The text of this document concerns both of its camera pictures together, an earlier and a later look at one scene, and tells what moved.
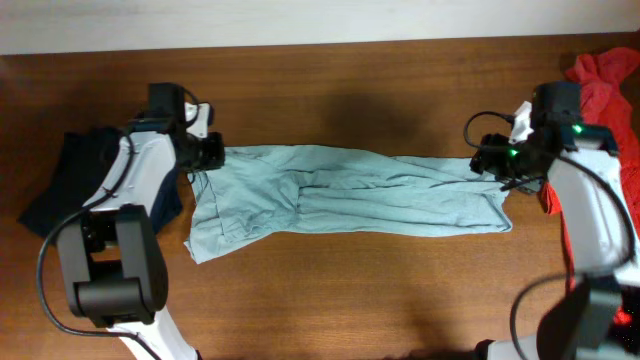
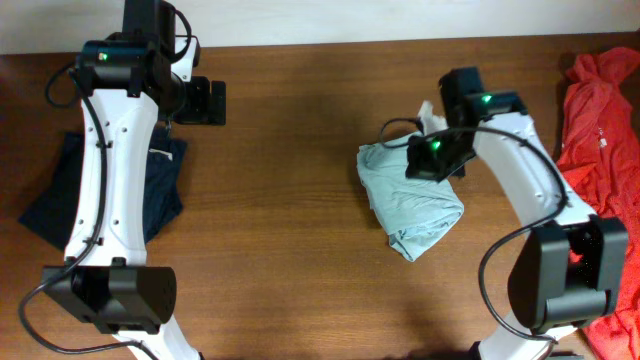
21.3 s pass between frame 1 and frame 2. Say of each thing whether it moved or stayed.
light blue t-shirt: moved
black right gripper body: moved
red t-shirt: stayed
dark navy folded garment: stayed
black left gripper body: moved
